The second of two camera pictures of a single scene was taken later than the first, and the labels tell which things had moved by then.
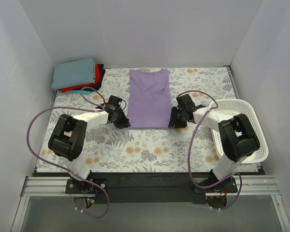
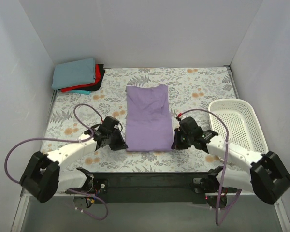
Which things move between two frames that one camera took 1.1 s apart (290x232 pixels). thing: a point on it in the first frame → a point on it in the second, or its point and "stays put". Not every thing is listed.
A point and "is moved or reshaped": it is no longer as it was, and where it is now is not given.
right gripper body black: [178, 117] → [180, 140]
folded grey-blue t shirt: [74, 73] stays put
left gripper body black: [121, 118] → [116, 141]
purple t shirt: [150, 104] is moved or reshaped
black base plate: [150, 187] stays put
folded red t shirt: [97, 77] stays put
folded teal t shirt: [79, 91] stays put
